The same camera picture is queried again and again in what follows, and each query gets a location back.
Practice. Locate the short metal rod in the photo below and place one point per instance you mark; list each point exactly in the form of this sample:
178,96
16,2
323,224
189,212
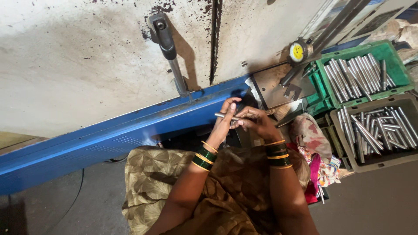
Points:
221,115

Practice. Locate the green plastic crate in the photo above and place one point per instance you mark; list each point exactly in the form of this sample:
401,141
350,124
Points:
393,62

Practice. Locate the yellow-faced dial gauge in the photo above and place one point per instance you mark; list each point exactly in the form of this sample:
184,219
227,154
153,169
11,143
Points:
297,51

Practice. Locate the person's right hand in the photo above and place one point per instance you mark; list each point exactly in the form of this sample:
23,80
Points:
263,127

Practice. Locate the metal gauge fixture plate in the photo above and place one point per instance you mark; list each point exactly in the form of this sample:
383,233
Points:
271,85

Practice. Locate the row of long metal rods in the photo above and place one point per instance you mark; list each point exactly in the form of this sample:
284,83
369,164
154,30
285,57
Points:
354,76

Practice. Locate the brown patterned sari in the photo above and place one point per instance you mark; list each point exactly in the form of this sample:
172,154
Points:
153,186

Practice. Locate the white machine housing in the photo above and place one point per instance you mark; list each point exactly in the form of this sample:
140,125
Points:
81,65

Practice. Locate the olive plastic crate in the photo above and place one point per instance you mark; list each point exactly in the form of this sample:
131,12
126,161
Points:
329,135

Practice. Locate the long steel bars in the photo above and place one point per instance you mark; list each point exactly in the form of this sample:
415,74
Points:
339,26

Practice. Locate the grey plastic crate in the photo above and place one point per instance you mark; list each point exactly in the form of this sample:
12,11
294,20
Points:
346,163

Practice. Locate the black-grip machine lever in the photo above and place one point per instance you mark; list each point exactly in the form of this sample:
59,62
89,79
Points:
165,36

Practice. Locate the pale sacks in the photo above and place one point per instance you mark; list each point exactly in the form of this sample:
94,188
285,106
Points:
403,32

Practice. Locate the floral cloth rags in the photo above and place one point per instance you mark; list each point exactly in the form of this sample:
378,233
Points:
310,137

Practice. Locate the blue machine panel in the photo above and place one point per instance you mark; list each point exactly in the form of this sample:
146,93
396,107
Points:
98,140

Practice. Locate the green and gold bangles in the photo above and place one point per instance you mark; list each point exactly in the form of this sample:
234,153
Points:
204,156
278,155

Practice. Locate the person's left hand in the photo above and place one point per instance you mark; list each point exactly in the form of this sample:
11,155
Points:
223,125

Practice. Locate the pile of loose metal rods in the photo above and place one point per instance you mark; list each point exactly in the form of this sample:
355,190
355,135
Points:
378,132

